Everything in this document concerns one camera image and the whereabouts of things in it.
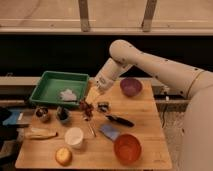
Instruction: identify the metal spoon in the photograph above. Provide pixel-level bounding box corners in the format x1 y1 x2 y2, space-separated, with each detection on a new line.
83 116 96 137

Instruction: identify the orange plastic bowl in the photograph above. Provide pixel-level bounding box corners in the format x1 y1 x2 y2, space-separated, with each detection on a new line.
113 134 142 165

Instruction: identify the white paper cup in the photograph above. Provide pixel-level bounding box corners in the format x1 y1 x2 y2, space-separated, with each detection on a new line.
64 127 84 149

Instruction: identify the blue sponge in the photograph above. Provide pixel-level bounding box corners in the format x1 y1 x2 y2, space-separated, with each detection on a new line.
99 124 119 141

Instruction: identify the dark purple bowl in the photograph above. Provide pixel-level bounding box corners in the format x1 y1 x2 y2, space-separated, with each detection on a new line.
120 77 143 97

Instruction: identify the blue black device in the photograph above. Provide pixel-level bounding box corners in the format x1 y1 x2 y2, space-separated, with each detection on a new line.
0 107 32 128

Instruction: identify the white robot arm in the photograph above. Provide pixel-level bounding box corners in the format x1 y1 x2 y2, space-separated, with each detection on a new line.
86 40 213 171

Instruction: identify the small metal clip object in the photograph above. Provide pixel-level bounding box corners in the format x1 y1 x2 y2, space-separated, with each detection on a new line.
97 102 110 113

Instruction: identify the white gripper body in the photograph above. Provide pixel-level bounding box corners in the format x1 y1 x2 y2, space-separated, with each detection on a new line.
94 58 123 92

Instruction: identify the black handled tool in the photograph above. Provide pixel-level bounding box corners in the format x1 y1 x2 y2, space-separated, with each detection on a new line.
105 115 134 127

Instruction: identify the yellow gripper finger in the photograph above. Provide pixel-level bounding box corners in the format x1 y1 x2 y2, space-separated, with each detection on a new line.
85 87 100 104

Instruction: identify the green plastic tray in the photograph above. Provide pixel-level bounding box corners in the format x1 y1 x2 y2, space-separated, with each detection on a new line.
29 71 89 108

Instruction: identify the dark grape bunch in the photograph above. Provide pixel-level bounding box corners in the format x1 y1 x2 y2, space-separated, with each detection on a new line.
79 100 94 121

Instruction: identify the peeled banana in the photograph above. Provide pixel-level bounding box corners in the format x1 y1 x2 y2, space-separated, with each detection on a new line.
25 128 58 140

